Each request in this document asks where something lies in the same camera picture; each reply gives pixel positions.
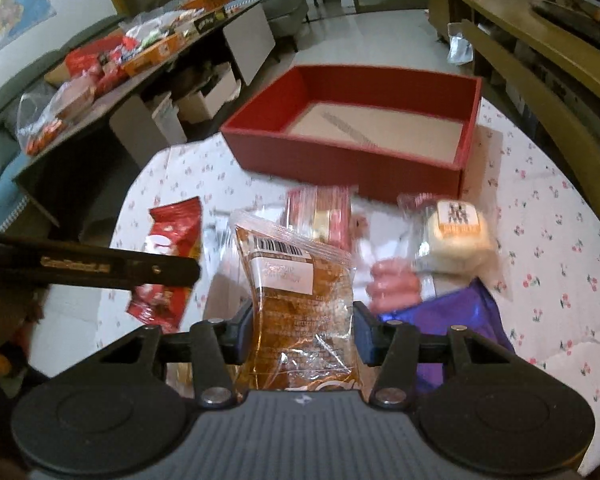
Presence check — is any wooden tv cabinet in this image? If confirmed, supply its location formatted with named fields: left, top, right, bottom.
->
left=428, top=0, right=600, bottom=218

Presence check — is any purple blue snack bag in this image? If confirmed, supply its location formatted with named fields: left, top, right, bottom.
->
left=379, top=278, right=516, bottom=396

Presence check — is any cluttered coffee table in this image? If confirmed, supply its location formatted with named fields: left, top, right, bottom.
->
left=12, top=0, right=278, bottom=231

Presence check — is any red snack packet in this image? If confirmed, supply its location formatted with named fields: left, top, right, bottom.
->
left=126, top=197, right=202, bottom=333

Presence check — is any orange flat box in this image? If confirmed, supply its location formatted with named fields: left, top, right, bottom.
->
left=121, top=34, right=185, bottom=77

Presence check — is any pink cake packet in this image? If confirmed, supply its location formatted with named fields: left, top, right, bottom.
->
left=283, top=185, right=358, bottom=252

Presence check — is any brown bread packet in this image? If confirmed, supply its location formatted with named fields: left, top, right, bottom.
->
left=230, top=210, right=362, bottom=392

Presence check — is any white cardboard box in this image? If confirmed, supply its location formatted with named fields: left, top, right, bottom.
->
left=175, top=63, right=242, bottom=125

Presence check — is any pink sausages packet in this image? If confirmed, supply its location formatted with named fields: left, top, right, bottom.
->
left=366, top=258, right=422, bottom=314

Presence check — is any white bun packet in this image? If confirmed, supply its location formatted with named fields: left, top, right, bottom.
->
left=396, top=193, right=496, bottom=278

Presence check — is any silver foil bag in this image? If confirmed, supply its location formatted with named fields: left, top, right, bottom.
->
left=448, top=23, right=474, bottom=66

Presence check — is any red cardboard box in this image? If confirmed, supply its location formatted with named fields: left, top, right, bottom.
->
left=221, top=65, right=482, bottom=203

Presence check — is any cherry print tablecloth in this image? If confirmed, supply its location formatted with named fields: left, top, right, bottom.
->
left=29, top=98, right=600, bottom=476

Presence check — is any grey sofa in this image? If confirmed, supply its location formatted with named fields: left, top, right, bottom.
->
left=261, top=0, right=309, bottom=52

